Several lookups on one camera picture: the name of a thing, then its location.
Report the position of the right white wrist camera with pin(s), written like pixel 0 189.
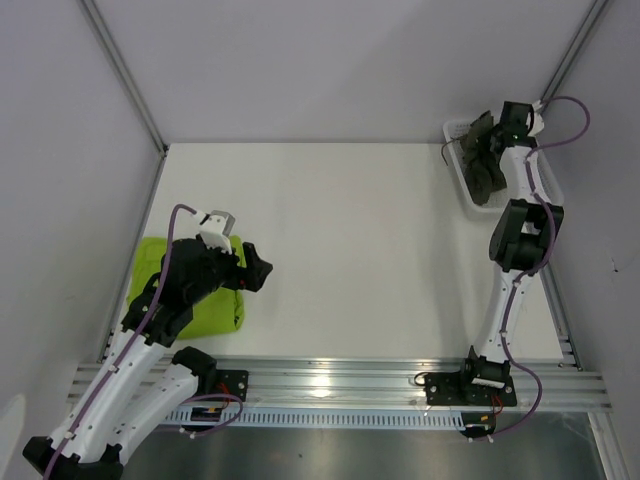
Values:
pixel 536 117

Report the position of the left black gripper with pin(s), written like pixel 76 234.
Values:
pixel 256 270

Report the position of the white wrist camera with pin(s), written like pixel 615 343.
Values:
pixel 536 117
pixel 215 229

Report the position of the aluminium mounting rail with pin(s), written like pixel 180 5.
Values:
pixel 366 384

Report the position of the left aluminium corner post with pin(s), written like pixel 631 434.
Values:
pixel 107 42

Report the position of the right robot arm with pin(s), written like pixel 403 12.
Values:
pixel 520 247

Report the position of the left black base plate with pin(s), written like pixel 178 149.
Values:
pixel 233 382

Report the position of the lime green shorts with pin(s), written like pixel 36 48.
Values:
pixel 221 312

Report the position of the dark olive shorts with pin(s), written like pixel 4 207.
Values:
pixel 482 173

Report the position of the white plastic basket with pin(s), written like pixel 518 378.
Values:
pixel 452 130

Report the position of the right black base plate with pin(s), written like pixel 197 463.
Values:
pixel 452 389

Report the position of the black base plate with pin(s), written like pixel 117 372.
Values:
pixel 452 389
pixel 233 382

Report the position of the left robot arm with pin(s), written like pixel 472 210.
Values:
pixel 109 422

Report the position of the right aluminium corner post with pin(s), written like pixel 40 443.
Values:
pixel 577 45

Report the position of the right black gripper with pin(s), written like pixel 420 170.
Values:
pixel 496 126

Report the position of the aluminium corner post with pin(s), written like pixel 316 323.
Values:
pixel 577 45
pixel 107 42

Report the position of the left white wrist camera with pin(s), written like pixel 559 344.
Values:
pixel 215 229

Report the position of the white slotted cable duct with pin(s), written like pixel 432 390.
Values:
pixel 411 419

